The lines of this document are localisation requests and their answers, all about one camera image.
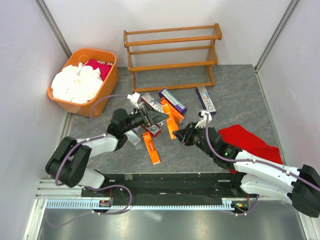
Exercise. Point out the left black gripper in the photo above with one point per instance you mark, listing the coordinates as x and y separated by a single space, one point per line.
155 117

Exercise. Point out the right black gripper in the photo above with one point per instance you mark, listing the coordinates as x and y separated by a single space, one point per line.
184 134

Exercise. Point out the orange Curaprox toothpaste box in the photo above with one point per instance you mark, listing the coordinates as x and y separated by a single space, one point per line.
153 154

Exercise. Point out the purple white R.O toothpaste box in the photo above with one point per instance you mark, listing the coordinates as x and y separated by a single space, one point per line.
205 99

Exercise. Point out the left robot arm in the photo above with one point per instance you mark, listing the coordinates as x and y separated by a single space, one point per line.
68 163

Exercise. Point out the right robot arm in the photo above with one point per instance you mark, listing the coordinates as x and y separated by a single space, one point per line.
299 187

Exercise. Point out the wooden two-tier shelf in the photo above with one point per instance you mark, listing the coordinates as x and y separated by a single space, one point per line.
212 58

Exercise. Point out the red silver r&o box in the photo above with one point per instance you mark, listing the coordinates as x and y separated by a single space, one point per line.
154 130
152 102
162 124

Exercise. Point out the silver toothpaste box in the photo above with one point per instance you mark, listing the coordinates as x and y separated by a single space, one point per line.
134 139
138 130

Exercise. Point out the red cloth on table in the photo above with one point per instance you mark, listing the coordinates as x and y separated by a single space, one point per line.
238 136

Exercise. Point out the magenta cloth in bin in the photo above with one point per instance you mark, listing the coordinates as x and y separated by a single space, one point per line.
104 68

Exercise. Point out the white crumpled cloths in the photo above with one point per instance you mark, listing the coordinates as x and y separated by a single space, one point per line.
77 84

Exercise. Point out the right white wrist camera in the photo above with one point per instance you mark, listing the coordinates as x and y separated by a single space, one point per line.
204 119

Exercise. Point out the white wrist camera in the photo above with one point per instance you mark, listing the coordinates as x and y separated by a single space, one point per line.
204 119
133 99

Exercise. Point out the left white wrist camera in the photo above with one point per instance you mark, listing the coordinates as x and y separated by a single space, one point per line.
133 99

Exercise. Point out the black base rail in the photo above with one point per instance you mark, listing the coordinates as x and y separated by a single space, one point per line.
212 185

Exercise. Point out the slotted cable duct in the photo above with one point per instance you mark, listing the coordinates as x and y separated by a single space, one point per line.
90 204

